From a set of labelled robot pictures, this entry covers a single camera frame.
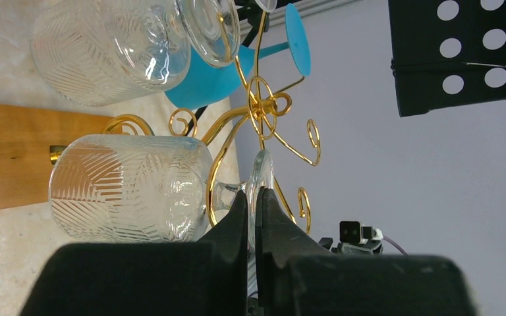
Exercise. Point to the clear wine glass front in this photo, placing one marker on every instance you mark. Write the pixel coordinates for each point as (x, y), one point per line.
(140, 189)

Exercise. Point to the clear wine glass back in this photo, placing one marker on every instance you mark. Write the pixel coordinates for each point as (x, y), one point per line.
(267, 5)

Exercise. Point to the clear wine glass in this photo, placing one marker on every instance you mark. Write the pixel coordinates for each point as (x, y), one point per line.
(98, 53)
(267, 5)
(140, 189)

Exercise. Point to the gold wine glass rack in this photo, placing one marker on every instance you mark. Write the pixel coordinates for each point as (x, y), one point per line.
(134, 188)

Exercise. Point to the blue wine glass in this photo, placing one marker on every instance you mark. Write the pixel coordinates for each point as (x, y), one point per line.
(204, 84)

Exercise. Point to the black music stand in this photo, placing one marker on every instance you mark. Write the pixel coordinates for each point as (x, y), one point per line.
(447, 53)

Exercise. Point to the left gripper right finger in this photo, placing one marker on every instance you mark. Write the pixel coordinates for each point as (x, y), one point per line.
(297, 276)

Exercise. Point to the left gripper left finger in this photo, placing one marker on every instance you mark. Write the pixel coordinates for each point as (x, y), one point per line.
(206, 277)

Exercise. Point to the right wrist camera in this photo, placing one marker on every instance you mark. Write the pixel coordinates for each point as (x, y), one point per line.
(354, 232)

